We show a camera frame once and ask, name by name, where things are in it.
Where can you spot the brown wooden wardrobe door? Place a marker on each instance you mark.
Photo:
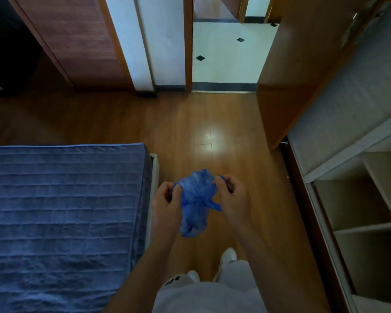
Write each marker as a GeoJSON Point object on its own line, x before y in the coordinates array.
{"type": "Point", "coordinates": [299, 68]}

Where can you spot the white bed frame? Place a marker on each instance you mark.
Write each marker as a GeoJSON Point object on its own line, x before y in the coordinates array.
{"type": "Point", "coordinates": [153, 198]}

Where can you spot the person's left hand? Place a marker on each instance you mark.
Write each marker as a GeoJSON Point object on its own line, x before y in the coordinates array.
{"type": "Point", "coordinates": [165, 211]}

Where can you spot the brown wooden door frame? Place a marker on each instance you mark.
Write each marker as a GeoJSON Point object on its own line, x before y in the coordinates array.
{"type": "Point", "coordinates": [188, 43]}

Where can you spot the white wardrobe with shelves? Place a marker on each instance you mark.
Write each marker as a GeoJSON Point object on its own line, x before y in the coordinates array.
{"type": "Point", "coordinates": [355, 166]}

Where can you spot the person's right thumb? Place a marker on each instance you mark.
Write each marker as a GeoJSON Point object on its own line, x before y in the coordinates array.
{"type": "Point", "coordinates": [220, 187]}

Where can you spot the blue plastic bag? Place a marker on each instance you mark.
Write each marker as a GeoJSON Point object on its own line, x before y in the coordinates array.
{"type": "Point", "coordinates": [195, 202]}

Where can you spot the person's white shoe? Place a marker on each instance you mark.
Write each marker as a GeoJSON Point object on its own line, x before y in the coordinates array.
{"type": "Point", "coordinates": [226, 260]}
{"type": "Point", "coordinates": [194, 276]}

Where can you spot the person's right hand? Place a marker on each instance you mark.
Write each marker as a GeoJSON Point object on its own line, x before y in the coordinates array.
{"type": "Point", "coordinates": [234, 200]}

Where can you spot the person's left forearm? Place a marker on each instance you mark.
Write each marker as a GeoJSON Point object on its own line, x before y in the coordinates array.
{"type": "Point", "coordinates": [140, 273]}

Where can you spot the person's white trousers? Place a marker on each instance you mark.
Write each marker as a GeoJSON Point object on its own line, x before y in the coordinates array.
{"type": "Point", "coordinates": [215, 280]}

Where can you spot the blue quilted mattress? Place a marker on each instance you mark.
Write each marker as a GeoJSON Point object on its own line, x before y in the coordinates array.
{"type": "Point", "coordinates": [63, 224]}

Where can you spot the person's white shirt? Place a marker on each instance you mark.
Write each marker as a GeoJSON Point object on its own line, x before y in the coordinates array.
{"type": "Point", "coordinates": [208, 298]}

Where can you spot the person's right forearm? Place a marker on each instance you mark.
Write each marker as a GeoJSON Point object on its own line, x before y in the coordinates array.
{"type": "Point", "coordinates": [277, 270]}

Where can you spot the person's left thumb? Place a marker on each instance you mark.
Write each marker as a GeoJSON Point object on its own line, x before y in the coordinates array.
{"type": "Point", "coordinates": [177, 191]}

